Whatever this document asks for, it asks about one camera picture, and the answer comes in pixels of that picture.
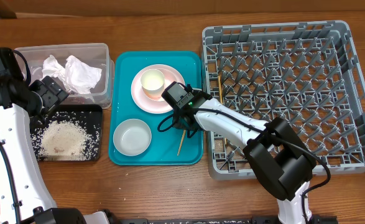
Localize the wooden chopstick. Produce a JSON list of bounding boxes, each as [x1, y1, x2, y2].
[[218, 75, 227, 147], [177, 129, 187, 156]]

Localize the white napkin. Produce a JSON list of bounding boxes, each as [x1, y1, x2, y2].
[[42, 55, 102, 95]]

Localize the white rice pile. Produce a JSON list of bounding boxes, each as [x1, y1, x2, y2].
[[30, 113, 101, 161]]

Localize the cream cup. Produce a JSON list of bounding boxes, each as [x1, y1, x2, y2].
[[141, 69, 165, 98]]

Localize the white bowl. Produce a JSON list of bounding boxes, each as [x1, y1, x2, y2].
[[113, 119, 152, 157]]

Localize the red snack wrapper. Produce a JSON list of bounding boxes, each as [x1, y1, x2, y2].
[[64, 91, 93, 104]]

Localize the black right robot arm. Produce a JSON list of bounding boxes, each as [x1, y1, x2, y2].
[[162, 86, 316, 223]]

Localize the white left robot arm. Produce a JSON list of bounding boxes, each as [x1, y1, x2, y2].
[[0, 47, 120, 223]]

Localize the clear plastic bin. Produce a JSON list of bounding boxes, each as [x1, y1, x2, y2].
[[16, 43, 114, 109]]

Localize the black plastic tray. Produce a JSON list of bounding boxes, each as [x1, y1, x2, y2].
[[29, 104, 103, 162]]

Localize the pink small bowl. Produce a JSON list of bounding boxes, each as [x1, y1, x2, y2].
[[143, 68, 177, 101]]

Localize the pink plate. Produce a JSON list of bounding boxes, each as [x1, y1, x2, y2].
[[131, 64, 185, 114]]

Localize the teal serving tray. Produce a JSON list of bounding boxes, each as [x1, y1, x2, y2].
[[108, 51, 203, 166]]

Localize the cardboard backdrop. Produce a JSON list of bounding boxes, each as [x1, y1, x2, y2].
[[0, 0, 365, 18]]

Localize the grey dish rack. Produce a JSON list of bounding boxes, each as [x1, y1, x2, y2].
[[201, 21, 365, 174]]

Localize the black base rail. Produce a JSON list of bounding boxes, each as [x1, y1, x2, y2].
[[116, 215, 338, 224]]

